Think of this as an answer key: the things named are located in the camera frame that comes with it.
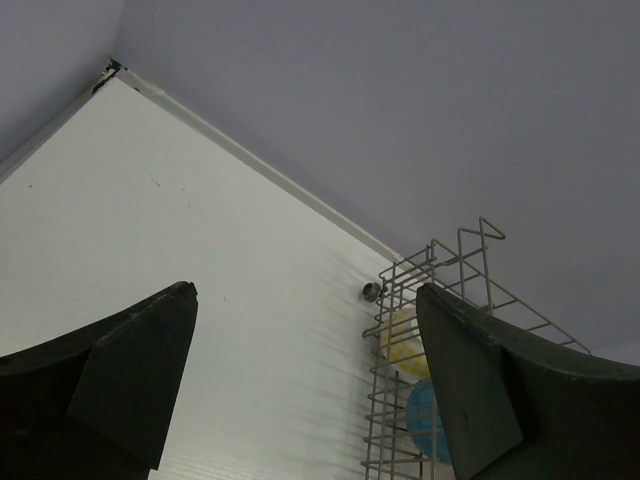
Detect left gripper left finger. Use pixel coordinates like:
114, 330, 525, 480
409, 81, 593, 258
1, 281, 198, 479

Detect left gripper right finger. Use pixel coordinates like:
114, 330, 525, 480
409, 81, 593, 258
417, 284, 639, 479

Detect blue bowl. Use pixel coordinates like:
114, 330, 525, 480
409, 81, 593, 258
405, 380, 452, 465

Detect patterned sunflower bowl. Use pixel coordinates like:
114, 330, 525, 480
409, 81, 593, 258
380, 308, 430, 384

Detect grey wire dish rack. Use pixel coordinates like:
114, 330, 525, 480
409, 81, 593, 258
361, 218, 590, 479

